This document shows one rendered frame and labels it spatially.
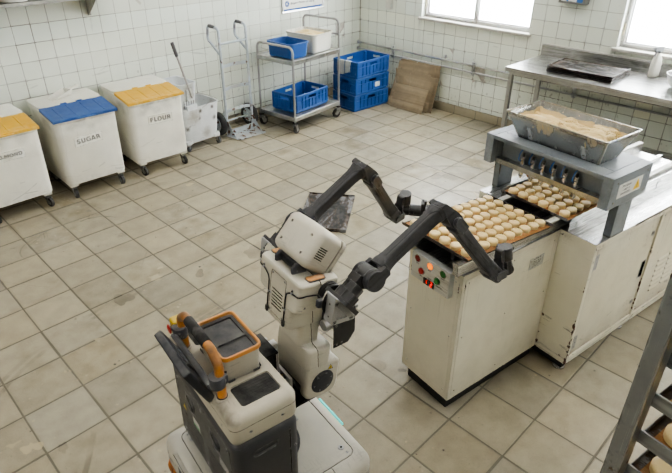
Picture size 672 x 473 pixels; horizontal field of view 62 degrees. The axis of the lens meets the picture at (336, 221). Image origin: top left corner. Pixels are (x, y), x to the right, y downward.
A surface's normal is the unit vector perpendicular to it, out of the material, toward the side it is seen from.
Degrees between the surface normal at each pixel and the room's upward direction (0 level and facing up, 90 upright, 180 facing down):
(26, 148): 91
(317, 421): 0
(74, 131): 91
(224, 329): 0
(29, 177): 93
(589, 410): 0
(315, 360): 90
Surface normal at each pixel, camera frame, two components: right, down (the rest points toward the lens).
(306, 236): -0.59, -0.38
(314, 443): 0.00, -0.87
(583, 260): -0.81, 0.29
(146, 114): 0.66, 0.39
